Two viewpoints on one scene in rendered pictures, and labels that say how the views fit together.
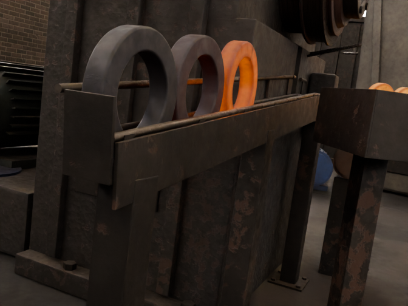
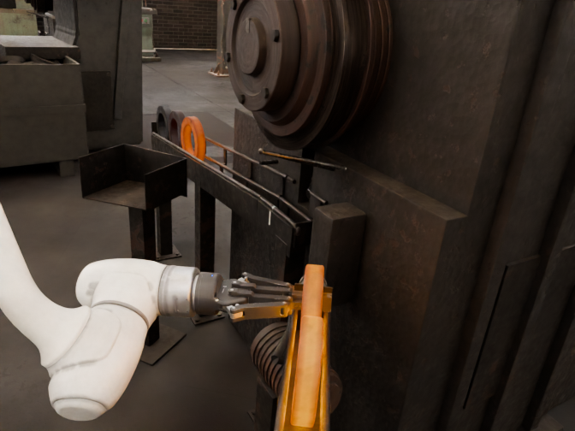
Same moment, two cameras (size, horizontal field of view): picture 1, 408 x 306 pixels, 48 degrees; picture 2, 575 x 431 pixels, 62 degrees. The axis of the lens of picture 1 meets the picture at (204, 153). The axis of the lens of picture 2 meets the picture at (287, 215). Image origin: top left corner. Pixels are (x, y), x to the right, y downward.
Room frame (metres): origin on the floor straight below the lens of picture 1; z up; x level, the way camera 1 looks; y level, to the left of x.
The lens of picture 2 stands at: (2.31, -1.32, 1.22)
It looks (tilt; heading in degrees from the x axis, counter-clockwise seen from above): 24 degrees down; 124
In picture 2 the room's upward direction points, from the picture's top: 5 degrees clockwise
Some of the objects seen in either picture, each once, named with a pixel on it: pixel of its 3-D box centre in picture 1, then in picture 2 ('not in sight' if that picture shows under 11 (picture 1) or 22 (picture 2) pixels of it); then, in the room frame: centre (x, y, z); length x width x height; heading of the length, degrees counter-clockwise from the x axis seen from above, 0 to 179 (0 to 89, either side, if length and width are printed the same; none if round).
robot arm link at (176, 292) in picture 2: not in sight; (183, 292); (1.76, -0.82, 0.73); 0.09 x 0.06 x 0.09; 121
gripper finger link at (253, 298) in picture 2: not in sight; (260, 301); (1.89, -0.76, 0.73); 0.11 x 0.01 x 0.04; 30
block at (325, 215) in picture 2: (319, 104); (335, 255); (1.85, -0.43, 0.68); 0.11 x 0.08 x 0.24; 66
